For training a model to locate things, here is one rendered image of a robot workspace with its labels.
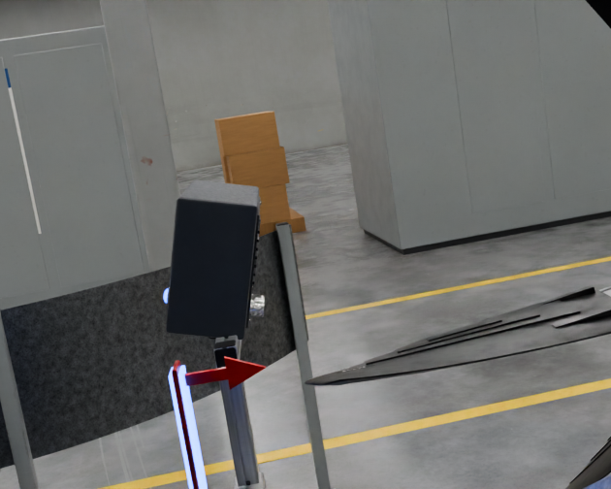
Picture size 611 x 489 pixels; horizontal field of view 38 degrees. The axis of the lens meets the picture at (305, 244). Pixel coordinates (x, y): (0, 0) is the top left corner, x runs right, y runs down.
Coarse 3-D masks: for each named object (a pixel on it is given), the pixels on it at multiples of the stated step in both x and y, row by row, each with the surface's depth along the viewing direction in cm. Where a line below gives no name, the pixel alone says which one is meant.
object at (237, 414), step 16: (224, 384) 116; (240, 384) 116; (224, 400) 116; (240, 400) 117; (240, 416) 117; (240, 432) 118; (240, 448) 118; (240, 464) 118; (256, 464) 119; (240, 480) 118; (256, 480) 119
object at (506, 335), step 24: (528, 312) 64; (552, 312) 63; (576, 312) 61; (600, 312) 60; (456, 336) 63; (480, 336) 61; (504, 336) 60; (528, 336) 59; (552, 336) 58; (576, 336) 57; (384, 360) 61; (408, 360) 58; (432, 360) 57; (456, 360) 56; (480, 360) 55; (312, 384) 57; (336, 384) 54
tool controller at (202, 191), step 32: (192, 192) 124; (224, 192) 129; (256, 192) 134; (192, 224) 118; (224, 224) 118; (256, 224) 120; (192, 256) 119; (224, 256) 119; (256, 256) 122; (192, 288) 119; (224, 288) 120; (192, 320) 120; (224, 320) 120
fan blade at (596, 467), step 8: (608, 440) 82; (608, 448) 79; (600, 456) 80; (608, 456) 77; (592, 464) 81; (600, 464) 77; (608, 464) 75; (584, 472) 82; (592, 472) 78; (600, 472) 75; (608, 472) 74; (576, 480) 82; (584, 480) 78; (592, 480) 76; (568, 488) 82; (576, 488) 78
